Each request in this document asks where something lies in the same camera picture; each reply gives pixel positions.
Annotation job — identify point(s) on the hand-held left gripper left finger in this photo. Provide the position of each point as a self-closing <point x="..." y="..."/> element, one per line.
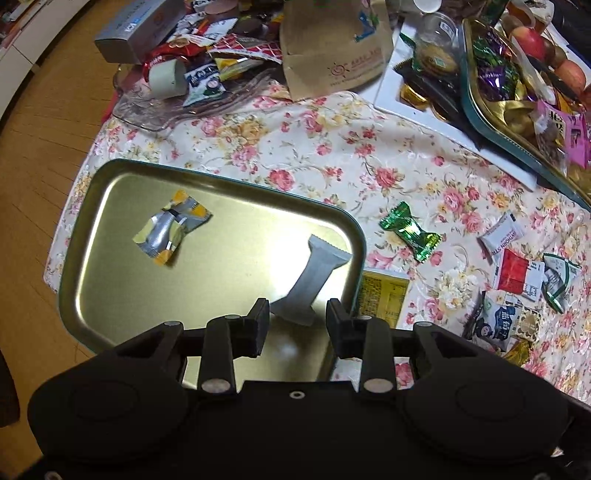
<point x="258" y="323"/>

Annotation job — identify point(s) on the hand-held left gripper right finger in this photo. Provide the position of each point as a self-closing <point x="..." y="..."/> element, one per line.
<point x="334" y="323"/>

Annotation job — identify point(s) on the yellow printed snack packet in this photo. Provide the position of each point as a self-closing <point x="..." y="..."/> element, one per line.
<point x="383" y="295"/>

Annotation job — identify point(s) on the gold tin tray teal rim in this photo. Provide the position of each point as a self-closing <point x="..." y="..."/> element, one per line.
<point x="138" y="295"/>

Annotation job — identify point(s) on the dark blue white snack packet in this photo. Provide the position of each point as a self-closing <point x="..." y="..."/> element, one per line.
<point x="496" y="318"/>

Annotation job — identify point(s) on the green white small packet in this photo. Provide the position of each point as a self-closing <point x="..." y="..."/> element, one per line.
<point x="558" y="279"/>

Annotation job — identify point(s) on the clear packet of brown snacks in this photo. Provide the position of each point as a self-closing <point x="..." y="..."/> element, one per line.
<point x="551" y="138"/>

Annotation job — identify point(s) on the grey snack bar packet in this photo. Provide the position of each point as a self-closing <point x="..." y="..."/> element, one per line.
<point x="314" y="281"/>

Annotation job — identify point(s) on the green foil candy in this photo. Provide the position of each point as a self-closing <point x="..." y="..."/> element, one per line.
<point x="411" y="230"/>

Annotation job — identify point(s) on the yellow silver candy wrapper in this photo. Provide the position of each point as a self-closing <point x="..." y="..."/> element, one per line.
<point x="173" y="226"/>

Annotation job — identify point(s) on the floral tablecloth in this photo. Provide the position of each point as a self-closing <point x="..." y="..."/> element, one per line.
<point x="323" y="152"/>

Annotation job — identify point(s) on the gold foil wrapper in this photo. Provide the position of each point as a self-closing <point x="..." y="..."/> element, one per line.
<point x="517" y="353"/>

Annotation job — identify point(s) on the red white snack packet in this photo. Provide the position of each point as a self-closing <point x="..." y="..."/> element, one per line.
<point x="515" y="274"/>

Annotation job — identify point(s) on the clear glass dish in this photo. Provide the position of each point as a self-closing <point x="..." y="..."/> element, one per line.
<point x="152" y="113"/>

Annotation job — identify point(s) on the white flat tray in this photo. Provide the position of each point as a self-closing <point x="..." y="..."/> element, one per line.
<point x="397" y="94"/>

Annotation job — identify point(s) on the gold foil chocolate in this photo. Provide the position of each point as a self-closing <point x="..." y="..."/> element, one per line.
<point x="415" y="95"/>

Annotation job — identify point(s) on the gold tin tray with sweets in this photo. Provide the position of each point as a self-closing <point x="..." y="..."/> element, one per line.
<point x="508" y="134"/>

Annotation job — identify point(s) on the white paper cup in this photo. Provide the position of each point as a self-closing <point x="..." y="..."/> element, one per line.
<point x="164" y="78"/>

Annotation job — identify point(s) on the pile of assorted snack packets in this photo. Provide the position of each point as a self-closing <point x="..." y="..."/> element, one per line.
<point x="231" y="46"/>

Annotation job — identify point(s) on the brown paper bag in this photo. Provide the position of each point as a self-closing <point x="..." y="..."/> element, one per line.
<point x="337" y="41"/>

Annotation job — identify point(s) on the green wrapped cookie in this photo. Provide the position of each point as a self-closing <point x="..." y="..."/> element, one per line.
<point x="434" y="59"/>

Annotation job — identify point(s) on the cluster of purple foil candies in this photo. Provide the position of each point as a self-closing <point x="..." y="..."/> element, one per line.
<point x="496" y="74"/>

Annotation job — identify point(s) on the pink snack packet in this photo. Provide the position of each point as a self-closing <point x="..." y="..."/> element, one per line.
<point x="579" y="138"/>

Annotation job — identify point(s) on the clear plastic cup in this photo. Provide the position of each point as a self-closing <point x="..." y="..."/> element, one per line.
<point x="436" y="27"/>

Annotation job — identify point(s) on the silver rectangular box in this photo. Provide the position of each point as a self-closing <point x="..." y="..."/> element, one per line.
<point x="138" y="27"/>

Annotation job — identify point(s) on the red apple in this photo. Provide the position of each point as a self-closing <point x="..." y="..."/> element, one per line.
<point x="528" y="39"/>
<point x="572" y="74"/>

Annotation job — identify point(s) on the white cabinet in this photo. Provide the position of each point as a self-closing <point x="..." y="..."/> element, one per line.
<point x="27" y="50"/>

